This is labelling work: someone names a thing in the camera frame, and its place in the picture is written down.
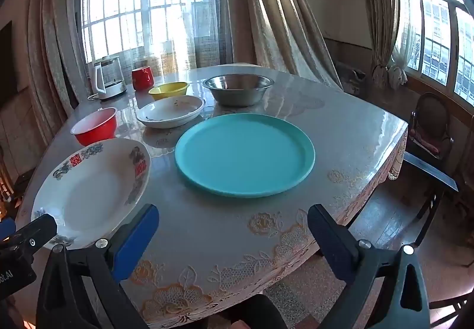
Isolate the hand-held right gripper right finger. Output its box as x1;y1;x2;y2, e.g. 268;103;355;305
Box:
307;204;431;329

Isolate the teal plastic plate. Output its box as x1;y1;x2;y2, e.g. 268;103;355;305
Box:
174;113;316;199

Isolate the person's dark trouser leg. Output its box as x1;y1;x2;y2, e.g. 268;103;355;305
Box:
218;294;289;329

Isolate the stainless steel bowl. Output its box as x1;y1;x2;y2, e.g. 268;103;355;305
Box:
202;74;275;107

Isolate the red mug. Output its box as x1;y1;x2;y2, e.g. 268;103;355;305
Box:
131;66;155;91

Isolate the black wall television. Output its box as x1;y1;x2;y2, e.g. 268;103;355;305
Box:
0;21;19;107

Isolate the dark round-back chair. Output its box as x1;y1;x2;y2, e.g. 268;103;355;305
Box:
405;92;454;160

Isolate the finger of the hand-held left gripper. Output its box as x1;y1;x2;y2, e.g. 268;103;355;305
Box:
14;213;58;253
0;218;17;242

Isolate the sheer white curtain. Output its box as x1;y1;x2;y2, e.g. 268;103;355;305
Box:
78;0;234;74

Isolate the white glass electric kettle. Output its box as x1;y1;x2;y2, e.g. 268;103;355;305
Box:
88;55;127;100

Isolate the yellow plastic bowl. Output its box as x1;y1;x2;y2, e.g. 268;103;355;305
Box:
148;82;190;101

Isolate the large white printed plate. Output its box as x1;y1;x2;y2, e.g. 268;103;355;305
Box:
31;137;152;250

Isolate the beige draped curtain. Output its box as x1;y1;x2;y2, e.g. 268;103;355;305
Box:
230;0;343;92

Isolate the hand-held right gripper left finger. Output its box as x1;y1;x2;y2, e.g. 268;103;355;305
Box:
36;204;160;329

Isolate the floral plastic tablecloth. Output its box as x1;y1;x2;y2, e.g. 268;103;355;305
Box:
15;63;409;329

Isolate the beige tied curtain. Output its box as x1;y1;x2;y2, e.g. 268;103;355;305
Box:
355;0;408;90

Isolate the red plastic bowl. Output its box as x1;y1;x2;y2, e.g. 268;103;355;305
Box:
70;107;118;146

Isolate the small white floral plate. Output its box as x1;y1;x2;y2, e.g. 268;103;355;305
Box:
136;95;206;129

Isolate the beige side curtain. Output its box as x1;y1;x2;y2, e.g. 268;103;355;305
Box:
26;0;89;118

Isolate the wide corner window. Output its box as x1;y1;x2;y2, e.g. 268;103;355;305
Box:
396;0;474;107

